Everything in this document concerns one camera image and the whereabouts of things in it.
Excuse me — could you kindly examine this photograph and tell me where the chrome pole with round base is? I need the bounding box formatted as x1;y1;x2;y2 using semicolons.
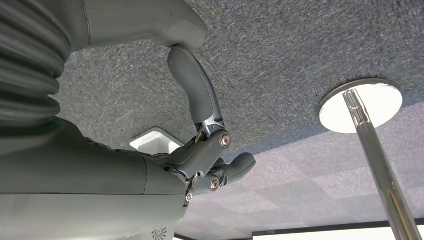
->
318;78;423;240

